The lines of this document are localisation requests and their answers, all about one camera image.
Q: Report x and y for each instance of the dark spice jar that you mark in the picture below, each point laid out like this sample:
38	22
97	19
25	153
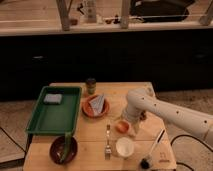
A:
90	85

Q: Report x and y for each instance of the wooden shelf with clutter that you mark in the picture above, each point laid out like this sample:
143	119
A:
37	17

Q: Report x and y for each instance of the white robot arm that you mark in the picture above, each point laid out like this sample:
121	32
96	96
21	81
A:
194	122

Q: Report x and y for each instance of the orange apple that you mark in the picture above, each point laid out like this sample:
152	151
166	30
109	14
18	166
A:
122	127

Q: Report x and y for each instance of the grey sponge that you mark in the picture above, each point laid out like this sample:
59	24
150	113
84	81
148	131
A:
52	99

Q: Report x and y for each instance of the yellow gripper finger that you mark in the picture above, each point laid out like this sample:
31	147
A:
133	129

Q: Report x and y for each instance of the purple grape bunch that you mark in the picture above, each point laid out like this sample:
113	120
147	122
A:
143	116

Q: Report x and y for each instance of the orange plate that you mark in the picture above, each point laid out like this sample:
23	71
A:
88	111

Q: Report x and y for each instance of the green plastic tray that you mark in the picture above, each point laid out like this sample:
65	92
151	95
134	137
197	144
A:
55	119

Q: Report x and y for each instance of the white cup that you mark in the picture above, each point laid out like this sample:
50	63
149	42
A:
124	147

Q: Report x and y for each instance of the green utensil in bowl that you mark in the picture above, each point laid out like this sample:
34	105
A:
66	148

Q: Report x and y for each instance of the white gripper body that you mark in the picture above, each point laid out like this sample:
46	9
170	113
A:
131	115

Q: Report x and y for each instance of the black-headed dish brush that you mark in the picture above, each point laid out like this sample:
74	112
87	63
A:
146	162

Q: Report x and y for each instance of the folded grey cloth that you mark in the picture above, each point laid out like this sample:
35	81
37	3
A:
97	104

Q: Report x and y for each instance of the dark red bowl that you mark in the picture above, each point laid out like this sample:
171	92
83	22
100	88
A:
56	150

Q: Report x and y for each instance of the silver fork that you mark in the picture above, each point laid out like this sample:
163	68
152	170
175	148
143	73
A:
108	150

